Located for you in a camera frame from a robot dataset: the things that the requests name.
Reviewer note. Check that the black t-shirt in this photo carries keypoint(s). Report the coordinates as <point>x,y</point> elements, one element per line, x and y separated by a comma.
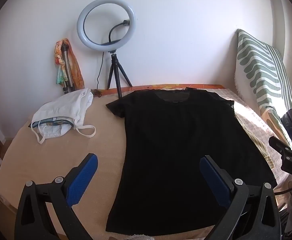
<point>173,135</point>

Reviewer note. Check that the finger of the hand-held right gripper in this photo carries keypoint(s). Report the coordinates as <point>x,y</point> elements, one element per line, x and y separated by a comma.
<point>277,143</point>

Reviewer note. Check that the folded tripod with colourful scarf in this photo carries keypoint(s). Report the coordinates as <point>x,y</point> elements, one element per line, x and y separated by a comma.
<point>74,67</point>

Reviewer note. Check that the green striped cushion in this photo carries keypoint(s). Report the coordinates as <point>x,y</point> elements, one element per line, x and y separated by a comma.
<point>261,67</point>

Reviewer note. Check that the green yellow striped cloth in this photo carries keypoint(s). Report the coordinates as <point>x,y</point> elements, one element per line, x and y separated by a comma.
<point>263,150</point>

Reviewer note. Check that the beige towel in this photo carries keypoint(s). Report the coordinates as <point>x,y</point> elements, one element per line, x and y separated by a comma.
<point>85,135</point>

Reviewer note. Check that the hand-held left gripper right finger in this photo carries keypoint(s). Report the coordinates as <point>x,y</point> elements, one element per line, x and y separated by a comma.
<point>214,177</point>

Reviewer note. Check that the black mini tripod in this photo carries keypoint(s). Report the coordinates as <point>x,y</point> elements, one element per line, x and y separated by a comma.
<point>114,67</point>

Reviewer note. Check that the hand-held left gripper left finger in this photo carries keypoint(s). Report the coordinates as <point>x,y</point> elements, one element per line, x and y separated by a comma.
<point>82,177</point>

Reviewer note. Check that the metallic folded tripod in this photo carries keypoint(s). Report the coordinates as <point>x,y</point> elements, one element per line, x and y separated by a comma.
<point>67,65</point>

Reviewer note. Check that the white tank top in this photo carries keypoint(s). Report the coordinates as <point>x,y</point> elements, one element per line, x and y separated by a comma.
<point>60,107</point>

